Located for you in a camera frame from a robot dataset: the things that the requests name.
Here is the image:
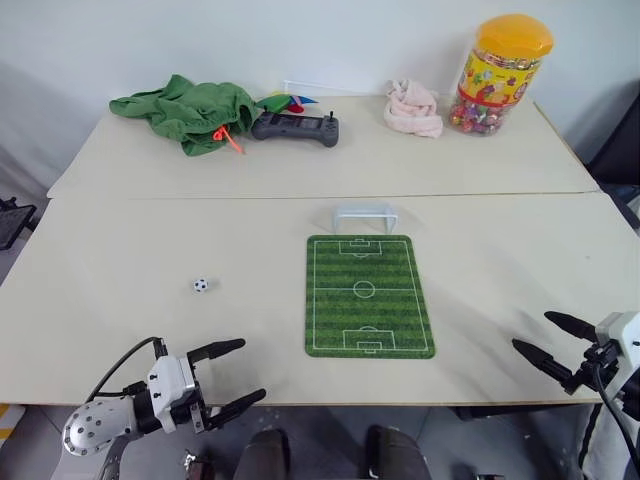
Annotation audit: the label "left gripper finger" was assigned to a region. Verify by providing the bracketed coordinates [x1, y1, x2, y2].
[206, 388, 268, 431]
[187, 337, 247, 371]

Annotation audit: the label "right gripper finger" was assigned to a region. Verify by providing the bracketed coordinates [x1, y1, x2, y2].
[543, 310, 598, 344]
[511, 338, 577, 397]

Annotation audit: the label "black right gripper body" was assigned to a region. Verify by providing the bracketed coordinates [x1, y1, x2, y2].
[573, 341, 622, 395]

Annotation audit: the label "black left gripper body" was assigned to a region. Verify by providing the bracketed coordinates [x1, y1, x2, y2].
[169, 352, 224, 434]

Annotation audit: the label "green soccer field mat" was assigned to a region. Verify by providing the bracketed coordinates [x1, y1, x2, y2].
[303, 233, 437, 359]

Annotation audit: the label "dark red metal part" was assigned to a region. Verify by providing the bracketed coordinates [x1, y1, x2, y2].
[182, 448, 214, 480]

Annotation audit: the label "white fabric cover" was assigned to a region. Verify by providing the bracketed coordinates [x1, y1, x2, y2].
[579, 399, 640, 480]

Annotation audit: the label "dark rounded shape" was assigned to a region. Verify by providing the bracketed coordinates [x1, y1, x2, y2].
[366, 424, 431, 480]

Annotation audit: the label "black chair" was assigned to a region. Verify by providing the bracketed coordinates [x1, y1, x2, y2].
[588, 79, 640, 187]

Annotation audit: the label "small white goal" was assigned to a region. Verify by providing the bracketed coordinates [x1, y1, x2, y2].
[330, 200, 400, 234]

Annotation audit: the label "grey game controller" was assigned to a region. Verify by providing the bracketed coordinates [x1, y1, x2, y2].
[250, 110, 343, 149]

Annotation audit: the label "black stand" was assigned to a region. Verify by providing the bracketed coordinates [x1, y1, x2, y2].
[0, 197, 37, 251]

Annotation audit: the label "candy jar with orange lid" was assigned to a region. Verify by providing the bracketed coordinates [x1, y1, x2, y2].
[447, 14, 555, 136]

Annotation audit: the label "colourful fabric pieces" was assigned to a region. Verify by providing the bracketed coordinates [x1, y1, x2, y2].
[255, 91, 321, 116]

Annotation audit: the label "pink towel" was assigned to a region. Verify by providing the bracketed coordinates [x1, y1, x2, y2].
[383, 78, 444, 139]

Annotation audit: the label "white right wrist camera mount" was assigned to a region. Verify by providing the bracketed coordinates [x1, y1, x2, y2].
[594, 310, 640, 372]

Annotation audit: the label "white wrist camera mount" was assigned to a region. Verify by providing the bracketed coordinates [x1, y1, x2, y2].
[594, 310, 640, 372]
[146, 353, 198, 434]

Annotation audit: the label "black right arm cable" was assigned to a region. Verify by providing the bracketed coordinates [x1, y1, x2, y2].
[594, 362, 640, 480]

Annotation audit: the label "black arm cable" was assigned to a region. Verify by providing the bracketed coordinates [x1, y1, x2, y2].
[594, 362, 640, 480]
[84, 336, 167, 402]

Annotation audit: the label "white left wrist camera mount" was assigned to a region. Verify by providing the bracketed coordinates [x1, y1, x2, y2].
[146, 353, 198, 434]

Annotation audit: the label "black table frame bar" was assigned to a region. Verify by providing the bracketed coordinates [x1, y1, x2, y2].
[447, 402, 601, 421]

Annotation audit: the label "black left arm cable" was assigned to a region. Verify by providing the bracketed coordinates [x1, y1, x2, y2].
[84, 336, 167, 402]

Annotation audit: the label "orange drawstring cord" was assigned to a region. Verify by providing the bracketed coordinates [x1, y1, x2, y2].
[212, 125, 247, 155]

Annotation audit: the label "green drawstring cloth bag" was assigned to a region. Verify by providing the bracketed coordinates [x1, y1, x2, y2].
[109, 74, 261, 158]

